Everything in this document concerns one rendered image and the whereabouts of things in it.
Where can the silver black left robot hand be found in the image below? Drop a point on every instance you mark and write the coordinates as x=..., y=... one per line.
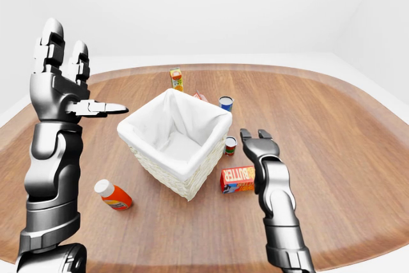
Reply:
x=48, y=94

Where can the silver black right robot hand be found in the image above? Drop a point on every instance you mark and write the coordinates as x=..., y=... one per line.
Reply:
x=260, y=147

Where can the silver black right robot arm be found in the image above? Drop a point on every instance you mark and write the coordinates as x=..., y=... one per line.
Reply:
x=281, y=209

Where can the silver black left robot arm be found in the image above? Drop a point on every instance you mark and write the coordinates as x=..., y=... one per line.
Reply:
x=48, y=170

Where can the red butter box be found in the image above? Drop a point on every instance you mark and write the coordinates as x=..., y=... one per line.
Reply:
x=237, y=178

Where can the white wicker basket with liner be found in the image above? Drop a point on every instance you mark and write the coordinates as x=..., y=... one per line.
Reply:
x=177, y=142

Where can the red green tin can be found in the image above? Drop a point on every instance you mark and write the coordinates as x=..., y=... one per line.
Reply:
x=230, y=146

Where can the blue tin can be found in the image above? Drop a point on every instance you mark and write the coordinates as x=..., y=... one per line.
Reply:
x=226, y=103

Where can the small red white carton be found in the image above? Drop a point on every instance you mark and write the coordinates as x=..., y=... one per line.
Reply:
x=201, y=96

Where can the yellow orange juice carton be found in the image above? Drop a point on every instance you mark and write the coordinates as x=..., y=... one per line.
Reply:
x=176, y=79

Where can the orange bottle with white cap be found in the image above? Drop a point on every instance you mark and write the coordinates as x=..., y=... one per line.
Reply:
x=113, y=195

